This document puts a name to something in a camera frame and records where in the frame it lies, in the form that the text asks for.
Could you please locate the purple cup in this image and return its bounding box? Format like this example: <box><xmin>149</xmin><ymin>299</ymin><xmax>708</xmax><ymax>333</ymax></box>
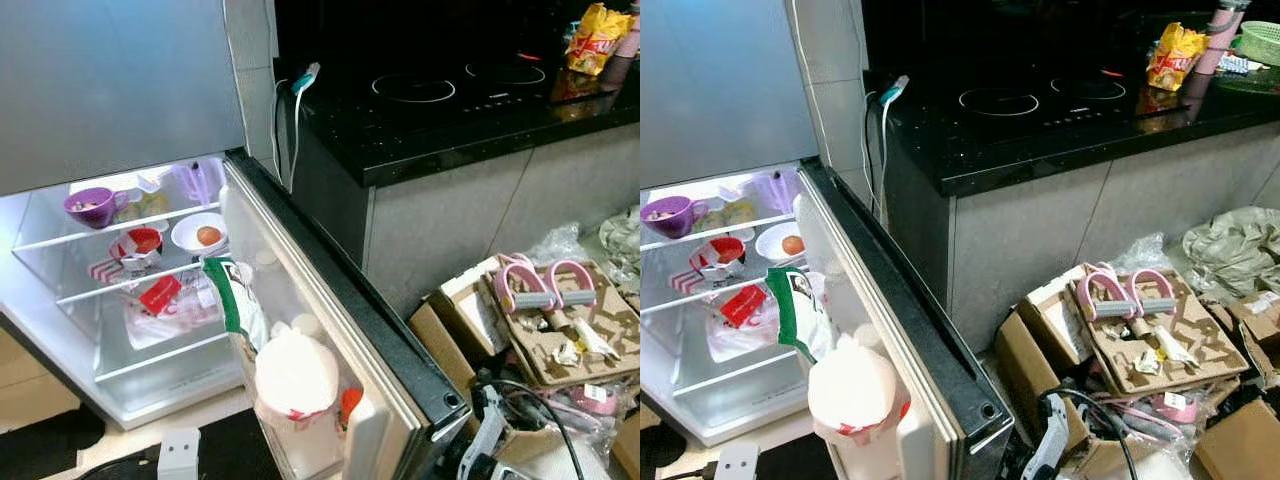
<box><xmin>63</xmin><ymin>187</ymin><xmax>131</xmax><ymax>230</ymax></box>
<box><xmin>641</xmin><ymin>196</ymin><xmax>709</xmax><ymax>239</ymax></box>

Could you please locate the white plate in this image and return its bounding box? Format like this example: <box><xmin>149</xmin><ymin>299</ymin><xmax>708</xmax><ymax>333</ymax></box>
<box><xmin>755</xmin><ymin>222</ymin><xmax>806</xmax><ymax>266</ymax></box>
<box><xmin>170</xmin><ymin>212</ymin><xmax>230</xmax><ymax>257</ymax></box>

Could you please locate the black stone countertop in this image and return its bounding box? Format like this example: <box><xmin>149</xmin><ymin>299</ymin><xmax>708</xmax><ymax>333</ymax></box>
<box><xmin>862</xmin><ymin>0</ymin><xmax>1280</xmax><ymax>198</ymax></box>
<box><xmin>273</xmin><ymin>0</ymin><xmax>641</xmax><ymax>189</ymax></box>

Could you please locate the pink tumbler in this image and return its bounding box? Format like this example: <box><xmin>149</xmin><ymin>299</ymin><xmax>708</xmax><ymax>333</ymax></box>
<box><xmin>1196</xmin><ymin>0</ymin><xmax>1251</xmax><ymax>76</ymax></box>
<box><xmin>612</xmin><ymin>0</ymin><xmax>641</xmax><ymax>61</ymax></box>

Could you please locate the grey kitchen cabinet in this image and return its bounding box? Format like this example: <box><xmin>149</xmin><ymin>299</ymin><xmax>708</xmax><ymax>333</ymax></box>
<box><xmin>945</xmin><ymin>125</ymin><xmax>1280</xmax><ymax>351</ymax></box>
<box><xmin>365</xmin><ymin>122</ymin><xmax>641</xmax><ymax>321</ymax></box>

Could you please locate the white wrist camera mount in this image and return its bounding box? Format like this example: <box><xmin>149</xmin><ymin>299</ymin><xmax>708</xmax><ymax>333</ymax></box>
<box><xmin>157</xmin><ymin>428</ymin><xmax>202</xmax><ymax>480</ymax></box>
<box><xmin>713</xmin><ymin>443</ymin><xmax>759</xmax><ymax>480</ymax></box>
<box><xmin>455</xmin><ymin>385</ymin><xmax>508</xmax><ymax>480</ymax></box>
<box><xmin>1020</xmin><ymin>395</ymin><xmax>1073</xmax><ymax>480</ymax></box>

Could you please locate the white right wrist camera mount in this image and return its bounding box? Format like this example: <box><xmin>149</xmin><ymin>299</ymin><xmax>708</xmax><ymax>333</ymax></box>
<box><xmin>455</xmin><ymin>385</ymin><xmax>508</xmax><ymax>480</ymax></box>
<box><xmin>1020</xmin><ymin>395</ymin><xmax>1073</xmax><ymax>480</ymax></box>

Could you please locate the brown pulp cardboard tray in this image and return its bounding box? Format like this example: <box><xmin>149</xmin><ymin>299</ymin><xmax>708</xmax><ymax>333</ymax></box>
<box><xmin>487</xmin><ymin>262</ymin><xmax>641</xmax><ymax>389</ymax></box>
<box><xmin>1085</xmin><ymin>272</ymin><xmax>1251</xmax><ymax>396</ymax></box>

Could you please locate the white-lined fridge lower door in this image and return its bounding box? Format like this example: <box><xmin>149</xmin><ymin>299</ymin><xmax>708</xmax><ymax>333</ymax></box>
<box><xmin>795</xmin><ymin>160</ymin><xmax>1016</xmax><ymax>480</ymax></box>
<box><xmin>218</xmin><ymin>150</ymin><xmax>473</xmax><ymax>480</ymax></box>

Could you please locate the clear food pack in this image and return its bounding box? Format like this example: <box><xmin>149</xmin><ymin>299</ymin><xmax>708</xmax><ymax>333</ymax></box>
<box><xmin>112</xmin><ymin>188</ymin><xmax>171</xmax><ymax>223</ymax></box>
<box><xmin>700</xmin><ymin>197</ymin><xmax>758</xmax><ymax>231</ymax></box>

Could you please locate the grey fridge upper door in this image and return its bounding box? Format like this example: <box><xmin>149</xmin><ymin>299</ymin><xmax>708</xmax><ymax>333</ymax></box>
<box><xmin>0</xmin><ymin>0</ymin><xmax>248</xmax><ymax>198</ymax></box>
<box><xmin>640</xmin><ymin>0</ymin><xmax>821</xmax><ymax>191</ymax></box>

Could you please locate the red white striped bag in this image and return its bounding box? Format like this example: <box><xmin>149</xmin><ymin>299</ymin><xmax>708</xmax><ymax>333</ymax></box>
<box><xmin>88</xmin><ymin>227</ymin><xmax>166</xmax><ymax>286</ymax></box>
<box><xmin>672</xmin><ymin>236</ymin><xmax>748</xmax><ymax>296</ymax></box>

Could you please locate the yellow snack bag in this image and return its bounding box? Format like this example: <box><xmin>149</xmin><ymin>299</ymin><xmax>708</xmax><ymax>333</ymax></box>
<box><xmin>565</xmin><ymin>3</ymin><xmax>633</xmax><ymax>77</ymax></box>
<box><xmin>1146</xmin><ymin>23</ymin><xmax>1208</xmax><ymax>92</ymax></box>

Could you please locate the white charger cable teal plug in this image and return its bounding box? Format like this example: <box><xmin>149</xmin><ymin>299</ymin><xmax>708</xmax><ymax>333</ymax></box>
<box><xmin>862</xmin><ymin>75</ymin><xmax>911</xmax><ymax>216</ymax></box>
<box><xmin>272</xmin><ymin>62</ymin><xmax>322</xmax><ymax>193</ymax></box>

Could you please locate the white bagged container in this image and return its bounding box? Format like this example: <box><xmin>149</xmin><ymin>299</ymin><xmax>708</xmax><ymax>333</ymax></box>
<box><xmin>252</xmin><ymin>322</ymin><xmax>341</xmax><ymax>433</ymax></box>
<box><xmin>807</xmin><ymin>335</ymin><xmax>911</xmax><ymax>448</ymax></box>

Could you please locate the green white stock packet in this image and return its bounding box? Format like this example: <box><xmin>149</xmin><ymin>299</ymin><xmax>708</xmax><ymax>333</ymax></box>
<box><xmin>765</xmin><ymin>266</ymin><xmax>836</xmax><ymax>363</ymax></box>
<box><xmin>202</xmin><ymin>257</ymin><xmax>271</xmax><ymax>353</ymax></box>

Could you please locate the pink wrapped item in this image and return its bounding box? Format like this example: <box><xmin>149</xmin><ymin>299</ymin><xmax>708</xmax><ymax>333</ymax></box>
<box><xmin>1120</xmin><ymin>392</ymin><xmax>1201</xmax><ymax>426</ymax></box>
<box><xmin>540</xmin><ymin>385</ymin><xmax>621</xmax><ymax>416</ymax></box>

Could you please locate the plain cardboard box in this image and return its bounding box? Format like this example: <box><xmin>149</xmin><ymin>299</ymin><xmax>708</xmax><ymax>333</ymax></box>
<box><xmin>610</xmin><ymin>410</ymin><xmax>641</xmax><ymax>480</ymax></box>
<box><xmin>1195</xmin><ymin>400</ymin><xmax>1280</xmax><ymax>480</ymax></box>

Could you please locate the black induction cooktop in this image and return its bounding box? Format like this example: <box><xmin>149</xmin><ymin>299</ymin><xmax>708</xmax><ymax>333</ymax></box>
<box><xmin>340</xmin><ymin>50</ymin><xmax>601</xmax><ymax>126</ymax></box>
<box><xmin>925</xmin><ymin>60</ymin><xmax>1181</xmax><ymax>136</ymax></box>

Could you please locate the white fridge cabinet with shelves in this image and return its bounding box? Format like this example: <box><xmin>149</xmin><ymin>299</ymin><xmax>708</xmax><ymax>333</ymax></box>
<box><xmin>640</xmin><ymin>165</ymin><xmax>831</xmax><ymax>448</ymax></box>
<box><xmin>0</xmin><ymin>155</ymin><xmax>251</xmax><ymax>431</ymax></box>

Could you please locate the purple plastic bag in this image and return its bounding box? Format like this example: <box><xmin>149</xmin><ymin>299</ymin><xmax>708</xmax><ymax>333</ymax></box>
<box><xmin>172</xmin><ymin>162</ymin><xmax>219</xmax><ymax>207</ymax></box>
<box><xmin>750</xmin><ymin>170</ymin><xmax>801</xmax><ymax>216</ymax></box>

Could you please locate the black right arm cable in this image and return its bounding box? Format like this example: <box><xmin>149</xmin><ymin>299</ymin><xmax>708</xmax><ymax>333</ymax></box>
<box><xmin>1040</xmin><ymin>387</ymin><xmax>1141</xmax><ymax>480</ymax></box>
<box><xmin>478</xmin><ymin>378</ymin><xmax>586</xmax><ymax>480</ymax></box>

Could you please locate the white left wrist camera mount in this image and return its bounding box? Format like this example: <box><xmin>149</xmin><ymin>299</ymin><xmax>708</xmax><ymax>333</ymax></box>
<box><xmin>157</xmin><ymin>428</ymin><xmax>202</xmax><ymax>480</ymax></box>
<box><xmin>713</xmin><ymin>443</ymin><xmax>759</xmax><ymax>480</ymax></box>

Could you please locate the green plastic basket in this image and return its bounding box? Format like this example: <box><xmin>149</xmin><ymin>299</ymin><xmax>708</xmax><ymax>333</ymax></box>
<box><xmin>1228</xmin><ymin>22</ymin><xmax>1280</xmax><ymax>67</ymax></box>

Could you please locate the clear plastic bag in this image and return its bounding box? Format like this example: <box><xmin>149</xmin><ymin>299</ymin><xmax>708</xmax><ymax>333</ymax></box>
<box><xmin>1110</xmin><ymin>232</ymin><xmax>1181</xmax><ymax>276</ymax></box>
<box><xmin>525</xmin><ymin>222</ymin><xmax>593</xmax><ymax>269</ymax></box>

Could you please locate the pink slipper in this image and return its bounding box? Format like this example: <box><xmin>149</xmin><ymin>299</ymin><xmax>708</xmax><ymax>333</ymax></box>
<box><xmin>1075</xmin><ymin>263</ymin><xmax>1136</xmax><ymax>321</ymax></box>
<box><xmin>493</xmin><ymin>254</ymin><xmax>556</xmax><ymax>313</ymax></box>
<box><xmin>545</xmin><ymin>260</ymin><xmax>598</xmax><ymax>309</ymax></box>
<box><xmin>1125</xmin><ymin>268</ymin><xmax>1179</xmax><ymax>317</ymax></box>

